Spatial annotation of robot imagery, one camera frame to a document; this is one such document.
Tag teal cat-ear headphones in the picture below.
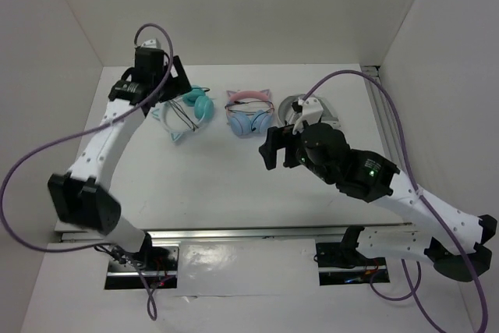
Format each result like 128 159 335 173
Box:
150 86 215 143

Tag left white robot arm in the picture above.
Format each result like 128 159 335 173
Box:
48 40 191 270

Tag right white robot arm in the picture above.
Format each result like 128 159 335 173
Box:
259 122 497 282

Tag grey white headphones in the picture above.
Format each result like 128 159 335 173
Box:
278 94 341 129

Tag pink blue cat-ear headphones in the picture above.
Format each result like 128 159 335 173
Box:
225 89 275 137

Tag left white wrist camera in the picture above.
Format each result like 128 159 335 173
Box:
140 38 161 49

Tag right side aluminium rail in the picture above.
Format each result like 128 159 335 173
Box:
364 79 407 172

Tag aluminium mounting rail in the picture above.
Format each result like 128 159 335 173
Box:
58 224 414 250

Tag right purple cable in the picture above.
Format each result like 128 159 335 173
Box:
303 70 488 333

